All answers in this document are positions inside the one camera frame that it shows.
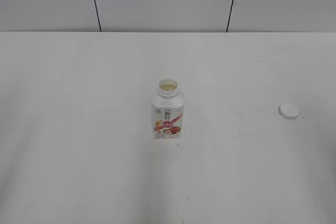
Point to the white yili changqing yogurt bottle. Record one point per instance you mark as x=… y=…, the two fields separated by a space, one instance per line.
x=167 y=110

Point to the white plastic bottle cap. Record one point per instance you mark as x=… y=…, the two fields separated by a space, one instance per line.
x=288 y=111

